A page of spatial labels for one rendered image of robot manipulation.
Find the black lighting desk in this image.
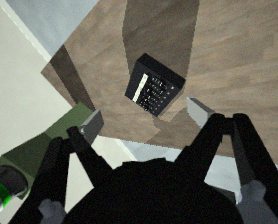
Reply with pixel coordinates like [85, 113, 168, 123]
[125, 53, 186, 117]

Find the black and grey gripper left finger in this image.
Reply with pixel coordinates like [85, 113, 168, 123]
[8, 110, 130, 224]

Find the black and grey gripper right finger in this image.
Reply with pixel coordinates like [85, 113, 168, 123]
[156, 96, 278, 224]

